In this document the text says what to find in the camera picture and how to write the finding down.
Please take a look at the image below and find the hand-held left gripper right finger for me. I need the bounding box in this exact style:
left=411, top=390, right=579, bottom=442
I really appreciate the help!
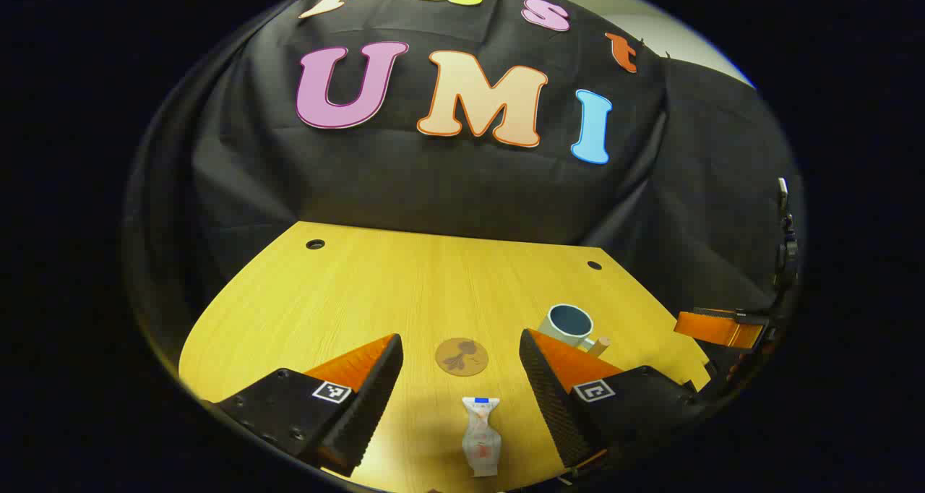
left=519, top=328, right=713, bottom=472

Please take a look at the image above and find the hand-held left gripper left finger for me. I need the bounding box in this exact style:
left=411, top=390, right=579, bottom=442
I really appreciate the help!
left=199, top=333, right=404, bottom=478

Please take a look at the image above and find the pale blue cup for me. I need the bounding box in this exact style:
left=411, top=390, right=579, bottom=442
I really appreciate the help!
left=538, top=304, right=611, bottom=358

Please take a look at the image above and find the white toothpaste tube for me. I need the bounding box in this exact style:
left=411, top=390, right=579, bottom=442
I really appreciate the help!
left=461, top=396, right=503, bottom=478

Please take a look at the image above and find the round brown coaster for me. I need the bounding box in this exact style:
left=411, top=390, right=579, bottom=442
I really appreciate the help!
left=434, top=337, right=490, bottom=377

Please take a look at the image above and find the wooden desktop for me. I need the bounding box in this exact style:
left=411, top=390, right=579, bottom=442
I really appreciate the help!
left=177, top=220, right=713, bottom=493

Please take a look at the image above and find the black backdrop cloth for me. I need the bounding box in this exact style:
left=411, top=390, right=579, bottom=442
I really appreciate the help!
left=123, top=0, right=803, bottom=378

